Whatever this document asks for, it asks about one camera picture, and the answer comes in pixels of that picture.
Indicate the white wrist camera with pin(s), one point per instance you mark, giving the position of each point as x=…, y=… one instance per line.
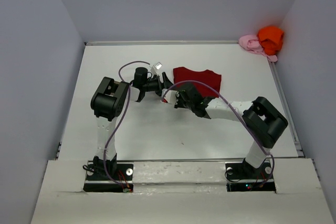
x=169, y=96
x=155, y=69

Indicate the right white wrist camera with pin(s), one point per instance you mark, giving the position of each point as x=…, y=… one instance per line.
x=169, y=96

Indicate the dark red t shirt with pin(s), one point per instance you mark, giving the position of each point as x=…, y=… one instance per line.
x=207, y=77

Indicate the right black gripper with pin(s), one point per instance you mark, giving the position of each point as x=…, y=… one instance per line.
x=178, y=100

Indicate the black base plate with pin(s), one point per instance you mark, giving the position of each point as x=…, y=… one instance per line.
x=242, y=180
x=96, y=180

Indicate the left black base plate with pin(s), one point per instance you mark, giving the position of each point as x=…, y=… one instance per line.
x=96, y=180

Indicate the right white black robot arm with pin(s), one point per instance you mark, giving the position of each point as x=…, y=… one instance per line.
x=259, y=117

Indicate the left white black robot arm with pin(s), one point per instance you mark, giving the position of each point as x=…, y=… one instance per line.
x=111, y=100

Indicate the pink t shirt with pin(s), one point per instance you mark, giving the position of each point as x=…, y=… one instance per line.
x=251, y=44

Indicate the orange t shirt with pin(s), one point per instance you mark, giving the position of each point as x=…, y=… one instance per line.
x=271, y=39

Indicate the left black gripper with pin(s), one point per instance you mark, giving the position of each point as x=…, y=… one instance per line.
x=165, y=84

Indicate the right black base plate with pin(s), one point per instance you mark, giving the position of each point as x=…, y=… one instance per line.
x=242, y=180

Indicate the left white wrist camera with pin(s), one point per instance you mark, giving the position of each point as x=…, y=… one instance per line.
x=155, y=69

